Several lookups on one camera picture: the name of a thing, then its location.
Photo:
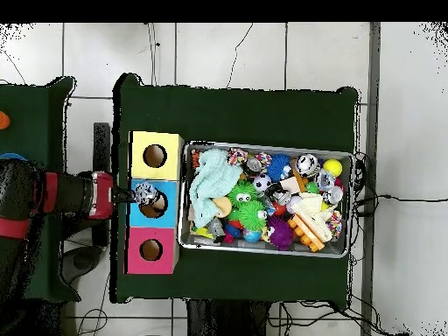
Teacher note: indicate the crushed clear plastic bottle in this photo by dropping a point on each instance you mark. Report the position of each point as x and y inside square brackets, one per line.
[145, 194]

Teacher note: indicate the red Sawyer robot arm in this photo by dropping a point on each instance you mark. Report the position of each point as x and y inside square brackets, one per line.
[70, 192]

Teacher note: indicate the wooden box with three holes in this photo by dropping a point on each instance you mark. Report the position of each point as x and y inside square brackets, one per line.
[161, 171]

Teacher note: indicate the black flat panel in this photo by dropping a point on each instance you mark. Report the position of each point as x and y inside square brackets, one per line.
[101, 147]

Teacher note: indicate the mint green cloth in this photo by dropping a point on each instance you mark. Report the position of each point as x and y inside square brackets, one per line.
[213, 175]

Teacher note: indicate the dark green table cloth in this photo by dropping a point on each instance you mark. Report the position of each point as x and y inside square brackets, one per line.
[238, 115]
[35, 122]

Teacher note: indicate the orange plastic cup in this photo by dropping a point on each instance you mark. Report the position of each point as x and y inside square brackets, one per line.
[3, 120]

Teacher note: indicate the green fuzzy toy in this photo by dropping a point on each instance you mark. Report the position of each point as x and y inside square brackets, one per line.
[250, 215]

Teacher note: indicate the small soccer ball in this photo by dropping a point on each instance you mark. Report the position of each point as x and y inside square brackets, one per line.
[262, 183]

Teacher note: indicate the blue fuzzy toy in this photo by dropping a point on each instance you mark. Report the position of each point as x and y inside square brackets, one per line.
[278, 167]

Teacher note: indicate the purple spiky toy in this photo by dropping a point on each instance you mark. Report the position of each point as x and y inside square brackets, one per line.
[280, 233]

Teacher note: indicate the orange toy building block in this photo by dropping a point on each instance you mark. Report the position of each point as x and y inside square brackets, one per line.
[305, 233]

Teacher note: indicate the cream knitted cloth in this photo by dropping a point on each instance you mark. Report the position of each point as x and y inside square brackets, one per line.
[310, 208]

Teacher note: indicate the yellow ball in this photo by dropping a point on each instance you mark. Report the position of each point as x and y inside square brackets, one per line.
[332, 168]

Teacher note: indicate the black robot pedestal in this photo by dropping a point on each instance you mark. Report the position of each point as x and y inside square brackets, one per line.
[224, 320]

